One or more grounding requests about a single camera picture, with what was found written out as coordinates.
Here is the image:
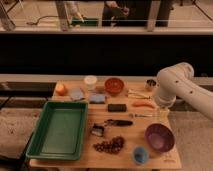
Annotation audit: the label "blue plastic cup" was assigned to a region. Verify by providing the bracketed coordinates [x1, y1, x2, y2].
[133, 147, 149, 165]

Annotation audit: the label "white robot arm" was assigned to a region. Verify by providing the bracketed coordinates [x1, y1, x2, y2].
[153, 62, 213, 121]

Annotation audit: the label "blue sponge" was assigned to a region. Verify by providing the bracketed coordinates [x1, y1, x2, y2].
[89, 94, 106, 104]

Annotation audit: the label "orange fruit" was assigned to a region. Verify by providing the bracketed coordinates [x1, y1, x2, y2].
[55, 83, 67, 96]

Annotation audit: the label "person in background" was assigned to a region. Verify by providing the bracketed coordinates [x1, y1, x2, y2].
[102, 0, 173, 27]

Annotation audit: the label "black handled peeler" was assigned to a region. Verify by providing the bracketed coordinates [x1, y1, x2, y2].
[104, 119, 133, 127]

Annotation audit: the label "purple bowl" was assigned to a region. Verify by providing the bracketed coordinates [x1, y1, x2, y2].
[145, 123, 175, 153]

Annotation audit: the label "orange pepper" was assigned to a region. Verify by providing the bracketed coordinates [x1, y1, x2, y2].
[132, 101, 155, 109]

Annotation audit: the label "green plastic tray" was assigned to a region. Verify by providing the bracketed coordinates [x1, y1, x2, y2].
[26, 101, 88, 161]

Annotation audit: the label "grey blue cloth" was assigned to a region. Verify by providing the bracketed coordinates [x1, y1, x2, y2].
[69, 88, 84, 101]

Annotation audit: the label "white plastic cup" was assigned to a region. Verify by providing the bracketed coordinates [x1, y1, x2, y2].
[84, 75, 97, 90]

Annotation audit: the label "black rectangular block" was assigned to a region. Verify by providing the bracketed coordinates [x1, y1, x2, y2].
[107, 104, 127, 112]

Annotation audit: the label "small black metal clip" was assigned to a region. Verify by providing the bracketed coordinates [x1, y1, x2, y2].
[90, 124, 105, 137]

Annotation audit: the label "wooden tongs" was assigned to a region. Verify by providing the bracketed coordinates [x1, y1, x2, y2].
[127, 89, 150, 99]

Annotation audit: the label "small metal cup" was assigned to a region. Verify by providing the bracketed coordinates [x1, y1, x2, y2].
[145, 79, 157, 91]

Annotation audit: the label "metal fork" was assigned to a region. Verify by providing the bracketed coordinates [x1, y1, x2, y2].
[129, 113, 154, 118]

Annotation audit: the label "red bowl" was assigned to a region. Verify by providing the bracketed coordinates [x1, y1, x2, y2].
[104, 77, 124, 95]

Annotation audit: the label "green box in background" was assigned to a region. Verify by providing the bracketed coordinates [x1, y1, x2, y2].
[71, 18, 98, 27]

